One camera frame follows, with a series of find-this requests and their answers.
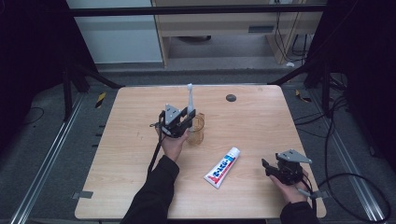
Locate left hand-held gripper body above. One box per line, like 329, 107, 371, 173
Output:
149, 104, 190, 139

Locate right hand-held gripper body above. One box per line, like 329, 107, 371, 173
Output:
273, 148, 313, 187

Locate white electric toothbrush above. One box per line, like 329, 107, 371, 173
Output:
186, 82, 195, 133

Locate amber patterned glass cup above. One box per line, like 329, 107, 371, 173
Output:
186, 112, 206, 147

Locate person's right hand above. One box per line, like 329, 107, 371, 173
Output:
269, 169, 309, 206

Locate person's left hand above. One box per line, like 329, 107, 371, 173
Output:
155, 125, 191, 163

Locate grey tape piece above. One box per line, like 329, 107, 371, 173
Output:
72, 190, 94, 201
306, 189, 330, 201

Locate white toothpaste tube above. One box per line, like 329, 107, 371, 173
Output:
203, 147, 242, 190

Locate yellow black tape strip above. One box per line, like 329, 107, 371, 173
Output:
294, 89, 313, 104
94, 91, 107, 109

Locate black metal stand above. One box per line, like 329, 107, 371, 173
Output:
61, 60, 124, 123
268, 59, 332, 117

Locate wooden desk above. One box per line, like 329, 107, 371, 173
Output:
151, 0, 328, 68

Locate white cabinet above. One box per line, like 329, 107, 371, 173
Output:
65, 0, 163, 64

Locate black horizontal bar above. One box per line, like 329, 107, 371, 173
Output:
66, 4, 328, 18

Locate black curtain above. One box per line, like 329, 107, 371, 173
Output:
0, 0, 78, 153
311, 0, 396, 174

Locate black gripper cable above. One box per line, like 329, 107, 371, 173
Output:
298, 172, 392, 224
147, 121, 166, 174

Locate black floor cables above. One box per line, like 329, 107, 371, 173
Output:
293, 73, 351, 139

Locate aluminium floor rail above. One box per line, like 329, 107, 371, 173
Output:
8, 92, 86, 224
307, 90, 387, 223

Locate hanging black cables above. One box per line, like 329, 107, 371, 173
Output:
273, 2, 310, 63

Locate thin black floor cable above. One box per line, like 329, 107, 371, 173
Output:
21, 106, 46, 127

